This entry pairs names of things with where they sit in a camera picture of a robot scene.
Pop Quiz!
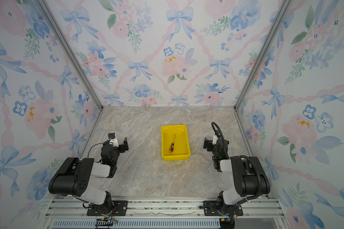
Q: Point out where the orange black handled screwdriver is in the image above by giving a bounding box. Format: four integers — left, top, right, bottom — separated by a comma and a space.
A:
169, 135, 176, 154

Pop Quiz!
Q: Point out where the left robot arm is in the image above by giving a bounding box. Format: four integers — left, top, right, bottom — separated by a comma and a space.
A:
48, 133, 129, 217

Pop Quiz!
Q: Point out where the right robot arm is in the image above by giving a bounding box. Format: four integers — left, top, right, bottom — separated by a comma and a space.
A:
199, 136, 270, 217

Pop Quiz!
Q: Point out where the yellow plastic bin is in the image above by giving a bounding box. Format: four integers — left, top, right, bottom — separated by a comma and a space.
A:
161, 125, 191, 161

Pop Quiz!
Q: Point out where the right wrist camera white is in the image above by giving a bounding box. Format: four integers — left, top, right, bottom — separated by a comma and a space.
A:
212, 135, 219, 145

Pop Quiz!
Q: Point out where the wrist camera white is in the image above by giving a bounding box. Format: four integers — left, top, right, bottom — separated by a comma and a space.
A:
212, 135, 219, 145
108, 132, 119, 148

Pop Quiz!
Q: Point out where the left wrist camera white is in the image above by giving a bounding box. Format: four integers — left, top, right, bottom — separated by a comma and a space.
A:
108, 132, 119, 148

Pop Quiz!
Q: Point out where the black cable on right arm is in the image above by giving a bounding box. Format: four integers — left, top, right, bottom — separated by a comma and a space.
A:
211, 122, 263, 201

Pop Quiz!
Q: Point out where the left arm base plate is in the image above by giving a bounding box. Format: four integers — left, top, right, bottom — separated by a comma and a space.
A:
87, 200, 129, 217

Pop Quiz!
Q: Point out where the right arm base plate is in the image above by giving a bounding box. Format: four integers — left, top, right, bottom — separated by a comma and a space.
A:
199, 200, 243, 217

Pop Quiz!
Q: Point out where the aluminium front rail frame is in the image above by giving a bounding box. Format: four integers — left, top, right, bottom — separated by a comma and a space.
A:
40, 196, 289, 229

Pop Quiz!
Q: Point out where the aluminium corner post left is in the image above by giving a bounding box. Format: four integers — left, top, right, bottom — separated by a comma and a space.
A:
34, 1, 103, 111

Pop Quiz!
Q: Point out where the aluminium corner post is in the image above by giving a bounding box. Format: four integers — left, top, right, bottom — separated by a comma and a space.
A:
34, 1, 103, 111
234, 0, 292, 113

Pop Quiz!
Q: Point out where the aluminium corner post right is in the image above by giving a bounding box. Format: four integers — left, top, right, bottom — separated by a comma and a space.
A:
234, 0, 292, 113

